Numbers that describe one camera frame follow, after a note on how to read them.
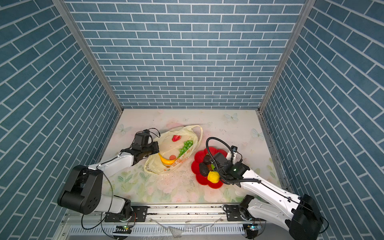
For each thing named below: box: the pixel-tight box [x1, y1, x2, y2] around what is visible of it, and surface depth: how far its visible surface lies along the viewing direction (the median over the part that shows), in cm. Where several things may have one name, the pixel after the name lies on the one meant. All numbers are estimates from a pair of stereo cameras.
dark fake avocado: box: [200, 162, 209, 177], surface depth 87 cm
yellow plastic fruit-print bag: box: [143, 125, 203, 176], surface depth 95 cm
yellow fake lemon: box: [207, 171, 220, 184], surface depth 83 cm
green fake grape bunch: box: [178, 140, 194, 158], surface depth 96 cm
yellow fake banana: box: [158, 152, 178, 165], surface depth 91 cm
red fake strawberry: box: [171, 135, 182, 142], surface depth 102 cm
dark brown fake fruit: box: [204, 153, 212, 165], surface depth 91 cm
